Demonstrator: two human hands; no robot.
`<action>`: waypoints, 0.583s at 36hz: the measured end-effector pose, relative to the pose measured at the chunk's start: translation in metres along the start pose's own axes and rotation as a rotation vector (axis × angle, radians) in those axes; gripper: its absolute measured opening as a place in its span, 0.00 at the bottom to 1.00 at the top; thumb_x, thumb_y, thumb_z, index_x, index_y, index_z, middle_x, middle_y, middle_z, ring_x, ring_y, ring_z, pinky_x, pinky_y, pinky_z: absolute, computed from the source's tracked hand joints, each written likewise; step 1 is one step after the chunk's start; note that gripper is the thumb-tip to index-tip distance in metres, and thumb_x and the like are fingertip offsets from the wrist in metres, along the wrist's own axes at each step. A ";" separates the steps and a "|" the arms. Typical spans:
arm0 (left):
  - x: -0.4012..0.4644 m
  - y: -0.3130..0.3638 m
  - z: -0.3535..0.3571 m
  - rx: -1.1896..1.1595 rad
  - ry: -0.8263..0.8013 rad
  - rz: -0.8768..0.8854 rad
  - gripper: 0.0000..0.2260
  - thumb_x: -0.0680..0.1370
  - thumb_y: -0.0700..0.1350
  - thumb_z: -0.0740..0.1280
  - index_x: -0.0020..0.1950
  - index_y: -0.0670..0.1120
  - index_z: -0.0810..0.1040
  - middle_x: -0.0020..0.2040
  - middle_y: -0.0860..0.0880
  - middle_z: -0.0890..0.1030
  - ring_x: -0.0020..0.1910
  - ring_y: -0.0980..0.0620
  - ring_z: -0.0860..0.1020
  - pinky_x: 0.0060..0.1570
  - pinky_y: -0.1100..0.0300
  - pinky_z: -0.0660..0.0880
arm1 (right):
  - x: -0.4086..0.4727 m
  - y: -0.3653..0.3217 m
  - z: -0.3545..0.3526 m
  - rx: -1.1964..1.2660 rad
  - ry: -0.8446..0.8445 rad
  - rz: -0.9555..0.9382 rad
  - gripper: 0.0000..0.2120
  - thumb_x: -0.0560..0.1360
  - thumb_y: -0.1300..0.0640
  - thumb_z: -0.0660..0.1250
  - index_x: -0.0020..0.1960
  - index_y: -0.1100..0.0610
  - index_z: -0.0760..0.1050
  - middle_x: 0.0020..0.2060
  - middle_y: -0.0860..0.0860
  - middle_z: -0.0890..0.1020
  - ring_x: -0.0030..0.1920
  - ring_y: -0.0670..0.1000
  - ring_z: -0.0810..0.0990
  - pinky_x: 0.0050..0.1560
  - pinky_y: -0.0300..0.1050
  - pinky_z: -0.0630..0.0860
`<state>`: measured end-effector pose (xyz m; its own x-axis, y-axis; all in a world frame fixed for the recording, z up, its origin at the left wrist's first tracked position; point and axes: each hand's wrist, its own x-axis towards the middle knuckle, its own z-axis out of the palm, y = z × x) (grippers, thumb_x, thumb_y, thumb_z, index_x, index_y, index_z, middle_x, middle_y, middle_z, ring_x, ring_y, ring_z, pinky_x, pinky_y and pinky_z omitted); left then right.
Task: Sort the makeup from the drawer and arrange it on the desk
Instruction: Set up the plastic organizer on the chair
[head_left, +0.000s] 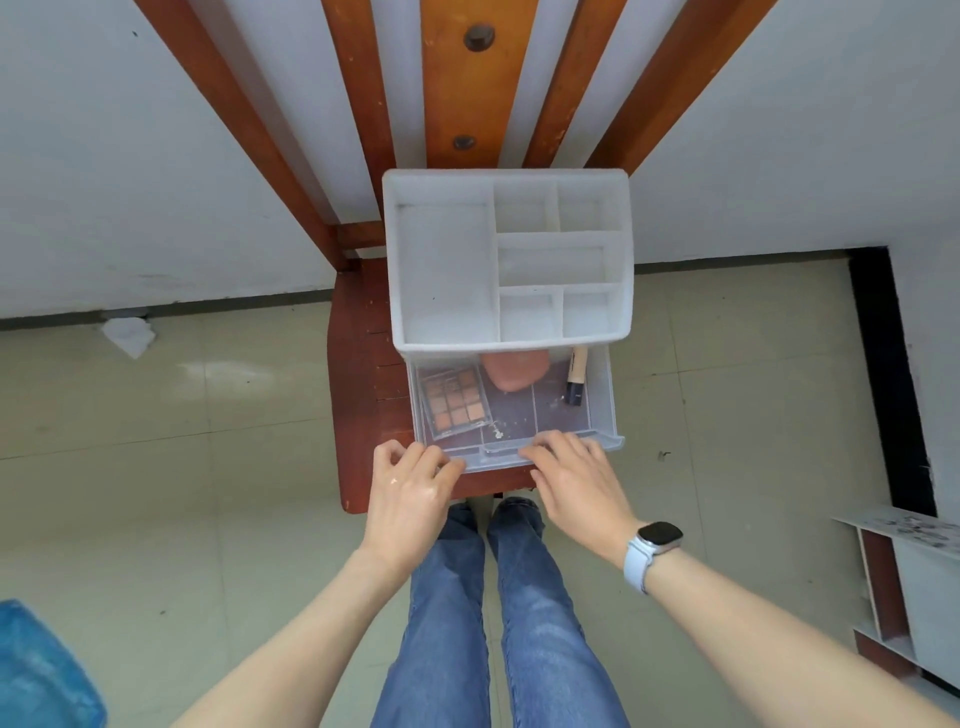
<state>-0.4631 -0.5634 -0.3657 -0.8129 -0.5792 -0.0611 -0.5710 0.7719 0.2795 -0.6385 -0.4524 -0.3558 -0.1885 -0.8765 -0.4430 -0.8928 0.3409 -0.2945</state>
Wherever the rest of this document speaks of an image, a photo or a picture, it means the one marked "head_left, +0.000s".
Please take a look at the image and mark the person's right hand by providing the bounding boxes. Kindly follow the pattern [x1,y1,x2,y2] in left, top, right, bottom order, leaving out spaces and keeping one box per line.
[517,431,646,571]

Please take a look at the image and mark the person's left hand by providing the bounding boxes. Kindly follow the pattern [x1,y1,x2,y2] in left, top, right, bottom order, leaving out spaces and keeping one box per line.
[362,440,468,579]

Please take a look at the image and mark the orange brown eyeshadow palette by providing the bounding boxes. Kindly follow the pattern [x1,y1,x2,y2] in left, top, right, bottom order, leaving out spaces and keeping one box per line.
[417,365,494,440]

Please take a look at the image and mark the beige concealer tube black cap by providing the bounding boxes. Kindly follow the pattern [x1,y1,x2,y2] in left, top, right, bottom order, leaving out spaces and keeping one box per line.
[563,346,590,408]

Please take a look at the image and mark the pink cushion compact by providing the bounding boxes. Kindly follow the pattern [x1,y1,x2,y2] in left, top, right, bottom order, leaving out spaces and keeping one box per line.
[479,349,553,395]

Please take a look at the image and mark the white plastic organizer box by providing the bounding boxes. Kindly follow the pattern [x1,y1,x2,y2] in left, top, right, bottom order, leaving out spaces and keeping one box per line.
[382,168,635,358]

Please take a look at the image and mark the person's left forearm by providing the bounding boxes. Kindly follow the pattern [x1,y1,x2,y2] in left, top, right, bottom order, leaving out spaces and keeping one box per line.
[172,551,410,728]

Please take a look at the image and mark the person's right forearm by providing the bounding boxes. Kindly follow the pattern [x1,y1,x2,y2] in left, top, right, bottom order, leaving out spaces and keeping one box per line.
[644,551,960,728]

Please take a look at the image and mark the person's blue jeans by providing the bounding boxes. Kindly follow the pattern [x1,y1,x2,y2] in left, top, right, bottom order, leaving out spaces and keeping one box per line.
[371,496,631,728]

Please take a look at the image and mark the white smartwatch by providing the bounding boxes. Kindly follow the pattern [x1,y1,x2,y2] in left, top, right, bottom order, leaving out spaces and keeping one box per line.
[622,521,685,595]

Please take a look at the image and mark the crumpled white paper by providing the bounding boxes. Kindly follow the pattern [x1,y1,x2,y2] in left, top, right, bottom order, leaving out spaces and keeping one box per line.
[101,316,157,360]

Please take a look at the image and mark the white brown shelf unit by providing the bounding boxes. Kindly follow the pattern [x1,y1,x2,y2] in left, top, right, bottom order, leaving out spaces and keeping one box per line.
[832,506,960,691]

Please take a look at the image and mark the blue plastic bag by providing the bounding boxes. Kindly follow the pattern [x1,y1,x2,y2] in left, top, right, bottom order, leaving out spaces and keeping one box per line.
[0,599,108,728]

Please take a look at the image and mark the reddish brown wooden chair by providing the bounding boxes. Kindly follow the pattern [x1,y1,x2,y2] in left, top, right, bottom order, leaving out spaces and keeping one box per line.
[134,0,778,515]

